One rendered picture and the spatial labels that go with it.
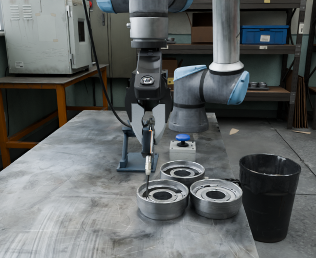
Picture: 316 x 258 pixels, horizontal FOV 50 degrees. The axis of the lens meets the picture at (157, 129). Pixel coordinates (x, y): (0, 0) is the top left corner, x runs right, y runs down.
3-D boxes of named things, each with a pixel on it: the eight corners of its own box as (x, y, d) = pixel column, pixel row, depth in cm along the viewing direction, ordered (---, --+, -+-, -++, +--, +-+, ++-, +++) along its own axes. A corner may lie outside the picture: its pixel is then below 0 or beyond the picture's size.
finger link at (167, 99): (173, 121, 70) (170, 78, 68) (173, 123, 69) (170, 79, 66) (151, 122, 71) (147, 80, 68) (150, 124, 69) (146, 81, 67)
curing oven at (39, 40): (79, 78, 279) (74, -6, 261) (8, 77, 284) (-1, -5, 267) (99, 69, 338) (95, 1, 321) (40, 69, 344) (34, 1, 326)
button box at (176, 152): (195, 165, 91) (195, 148, 90) (169, 164, 92) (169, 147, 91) (194, 155, 99) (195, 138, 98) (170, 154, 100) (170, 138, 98)
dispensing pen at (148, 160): (138, 195, 65) (143, 114, 70) (140, 198, 69) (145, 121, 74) (149, 196, 65) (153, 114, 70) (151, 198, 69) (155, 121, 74)
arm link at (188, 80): (181, 97, 133) (181, 62, 130) (213, 100, 127) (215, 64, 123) (167, 103, 123) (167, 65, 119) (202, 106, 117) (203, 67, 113)
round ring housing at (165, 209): (152, 228, 62) (152, 208, 61) (128, 203, 71) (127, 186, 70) (198, 213, 67) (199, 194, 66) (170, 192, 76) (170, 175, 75)
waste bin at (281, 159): (300, 248, 186) (310, 176, 174) (238, 245, 189) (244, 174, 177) (283, 216, 219) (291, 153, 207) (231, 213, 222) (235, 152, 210)
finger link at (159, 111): (170, 137, 76) (166, 97, 73) (168, 145, 70) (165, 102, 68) (156, 137, 76) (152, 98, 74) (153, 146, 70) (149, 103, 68)
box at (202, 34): (229, 44, 396) (231, 10, 385) (184, 44, 400) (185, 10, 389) (225, 43, 436) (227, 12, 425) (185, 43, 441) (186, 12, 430)
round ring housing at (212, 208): (251, 216, 66) (252, 197, 65) (202, 224, 63) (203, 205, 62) (225, 193, 76) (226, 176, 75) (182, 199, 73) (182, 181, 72)
